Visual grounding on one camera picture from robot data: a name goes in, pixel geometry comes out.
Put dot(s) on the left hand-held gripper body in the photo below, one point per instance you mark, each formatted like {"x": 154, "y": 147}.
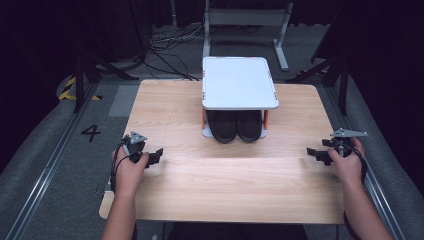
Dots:
{"x": 136, "y": 146}

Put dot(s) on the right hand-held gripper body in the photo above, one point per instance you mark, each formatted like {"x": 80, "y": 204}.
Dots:
{"x": 341, "y": 143}

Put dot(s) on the black shoe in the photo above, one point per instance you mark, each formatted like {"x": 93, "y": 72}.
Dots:
{"x": 223, "y": 126}
{"x": 250, "y": 126}

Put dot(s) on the white shoe rack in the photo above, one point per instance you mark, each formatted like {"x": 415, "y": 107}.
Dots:
{"x": 238, "y": 83}

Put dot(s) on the person's right hand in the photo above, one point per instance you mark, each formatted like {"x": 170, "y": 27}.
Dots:
{"x": 348, "y": 170}

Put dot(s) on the person's left hand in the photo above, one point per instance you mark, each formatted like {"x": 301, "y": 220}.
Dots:
{"x": 130, "y": 176}

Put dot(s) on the black tripod stand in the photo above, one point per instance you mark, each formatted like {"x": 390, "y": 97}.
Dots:
{"x": 343, "y": 86}
{"x": 80, "y": 83}

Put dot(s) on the yellow black striped tape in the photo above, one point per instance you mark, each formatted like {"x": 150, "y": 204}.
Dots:
{"x": 66, "y": 93}

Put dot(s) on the grey metal stand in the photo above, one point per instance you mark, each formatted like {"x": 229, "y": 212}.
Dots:
{"x": 246, "y": 18}

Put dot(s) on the metal floor rail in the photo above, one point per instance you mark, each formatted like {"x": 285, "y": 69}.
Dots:
{"x": 380, "y": 200}
{"x": 50, "y": 166}

